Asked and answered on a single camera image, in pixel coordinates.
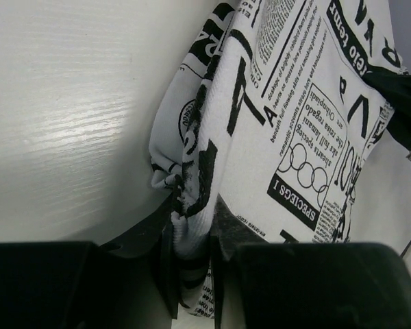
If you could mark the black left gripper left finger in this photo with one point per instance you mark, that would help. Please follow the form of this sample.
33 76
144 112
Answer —
128 282

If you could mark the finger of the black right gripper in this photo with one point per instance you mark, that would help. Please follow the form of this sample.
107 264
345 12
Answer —
396 90

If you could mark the newspaper print garment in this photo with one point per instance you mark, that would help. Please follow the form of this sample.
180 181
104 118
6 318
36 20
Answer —
269 114

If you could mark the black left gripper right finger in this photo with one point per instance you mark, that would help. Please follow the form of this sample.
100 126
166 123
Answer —
304 285

